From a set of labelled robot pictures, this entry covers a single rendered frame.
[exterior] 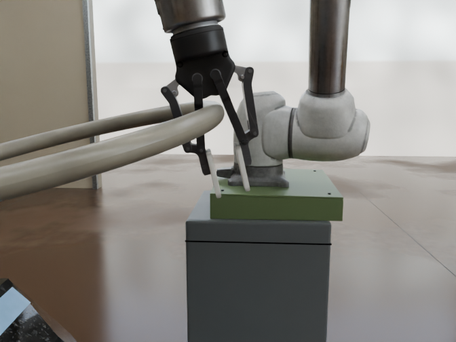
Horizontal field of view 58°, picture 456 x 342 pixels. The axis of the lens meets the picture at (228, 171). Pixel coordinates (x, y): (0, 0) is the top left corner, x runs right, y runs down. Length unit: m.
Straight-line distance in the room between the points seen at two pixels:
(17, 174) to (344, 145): 0.93
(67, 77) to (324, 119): 4.80
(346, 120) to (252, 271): 0.49
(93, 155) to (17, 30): 5.66
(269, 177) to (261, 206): 0.13
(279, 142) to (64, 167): 0.88
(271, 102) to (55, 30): 4.79
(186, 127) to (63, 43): 5.33
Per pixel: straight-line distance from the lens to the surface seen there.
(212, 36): 0.56
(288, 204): 1.15
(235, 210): 1.15
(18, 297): 0.76
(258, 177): 1.23
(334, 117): 1.16
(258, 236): 1.15
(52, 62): 5.80
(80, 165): 0.40
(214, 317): 1.26
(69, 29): 5.75
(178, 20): 0.56
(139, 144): 0.42
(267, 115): 1.21
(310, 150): 1.20
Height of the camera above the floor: 1.12
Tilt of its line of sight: 10 degrees down
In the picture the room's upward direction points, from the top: straight up
